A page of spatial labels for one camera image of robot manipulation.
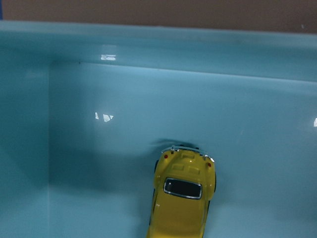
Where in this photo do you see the yellow beetle toy car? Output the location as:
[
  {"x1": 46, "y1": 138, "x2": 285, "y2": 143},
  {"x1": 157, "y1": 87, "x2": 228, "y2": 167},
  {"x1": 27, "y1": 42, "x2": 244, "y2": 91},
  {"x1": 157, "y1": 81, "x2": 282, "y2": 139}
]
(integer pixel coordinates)
[{"x1": 147, "y1": 145, "x2": 216, "y2": 238}]

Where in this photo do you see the light blue plastic bin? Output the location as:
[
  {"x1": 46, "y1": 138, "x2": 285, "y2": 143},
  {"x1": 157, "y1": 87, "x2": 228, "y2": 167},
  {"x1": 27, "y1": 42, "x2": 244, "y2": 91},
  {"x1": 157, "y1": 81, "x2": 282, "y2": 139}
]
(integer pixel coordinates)
[{"x1": 0, "y1": 20, "x2": 317, "y2": 238}]

